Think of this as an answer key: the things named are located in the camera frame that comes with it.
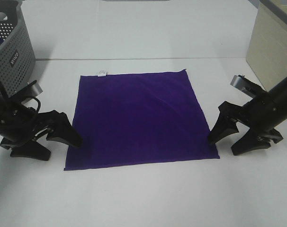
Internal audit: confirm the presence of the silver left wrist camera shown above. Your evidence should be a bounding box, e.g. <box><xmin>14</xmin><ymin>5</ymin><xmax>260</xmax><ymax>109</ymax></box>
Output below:
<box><xmin>11</xmin><ymin>80</ymin><xmax>43</xmax><ymax>104</ymax></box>

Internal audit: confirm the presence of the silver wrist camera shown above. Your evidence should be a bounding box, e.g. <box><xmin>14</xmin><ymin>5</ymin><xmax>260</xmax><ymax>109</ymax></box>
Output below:
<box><xmin>11</xmin><ymin>80</ymin><xmax>43</xmax><ymax>104</ymax></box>
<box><xmin>230</xmin><ymin>75</ymin><xmax>265</xmax><ymax>98</ymax></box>

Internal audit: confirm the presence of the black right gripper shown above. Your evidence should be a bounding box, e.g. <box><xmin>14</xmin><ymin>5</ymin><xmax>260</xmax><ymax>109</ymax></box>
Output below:
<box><xmin>207</xmin><ymin>77</ymin><xmax>287</xmax><ymax>156</ymax></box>

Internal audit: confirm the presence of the grey perforated laundry basket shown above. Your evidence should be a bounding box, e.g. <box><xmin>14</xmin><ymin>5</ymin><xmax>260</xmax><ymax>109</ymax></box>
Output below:
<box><xmin>0</xmin><ymin>0</ymin><xmax>36</xmax><ymax>96</ymax></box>

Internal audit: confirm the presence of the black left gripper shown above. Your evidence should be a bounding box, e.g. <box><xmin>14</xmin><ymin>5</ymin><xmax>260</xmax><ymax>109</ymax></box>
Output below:
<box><xmin>0</xmin><ymin>92</ymin><xmax>83</xmax><ymax>161</ymax></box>

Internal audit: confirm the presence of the purple towel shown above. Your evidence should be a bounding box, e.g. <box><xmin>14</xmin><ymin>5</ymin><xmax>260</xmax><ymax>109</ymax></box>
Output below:
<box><xmin>64</xmin><ymin>70</ymin><xmax>219</xmax><ymax>171</ymax></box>

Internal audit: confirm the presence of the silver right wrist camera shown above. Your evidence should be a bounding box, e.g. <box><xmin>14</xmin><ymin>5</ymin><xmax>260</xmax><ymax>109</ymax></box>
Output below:
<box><xmin>230</xmin><ymin>75</ymin><xmax>265</xmax><ymax>98</ymax></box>

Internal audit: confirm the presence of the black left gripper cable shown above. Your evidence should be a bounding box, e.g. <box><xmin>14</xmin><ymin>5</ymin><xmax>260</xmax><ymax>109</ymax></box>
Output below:
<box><xmin>0</xmin><ymin>79</ymin><xmax>42</xmax><ymax>117</ymax></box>

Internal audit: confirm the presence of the beige storage bin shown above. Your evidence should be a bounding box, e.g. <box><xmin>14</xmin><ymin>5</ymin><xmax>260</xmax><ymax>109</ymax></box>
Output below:
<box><xmin>246</xmin><ymin>0</ymin><xmax>287</xmax><ymax>90</ymax></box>

